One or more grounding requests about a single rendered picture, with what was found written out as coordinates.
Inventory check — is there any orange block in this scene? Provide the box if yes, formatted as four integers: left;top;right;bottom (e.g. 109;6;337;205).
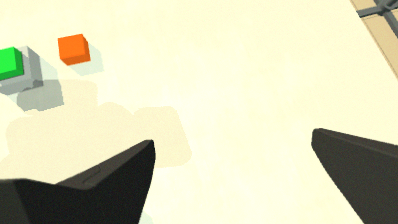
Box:
58;34;91;66

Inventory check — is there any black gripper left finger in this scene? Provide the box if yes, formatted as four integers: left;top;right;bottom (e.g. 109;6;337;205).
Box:
0;139;156;224

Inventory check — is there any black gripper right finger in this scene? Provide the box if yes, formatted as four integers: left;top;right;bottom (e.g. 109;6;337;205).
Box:
311;128;398;224

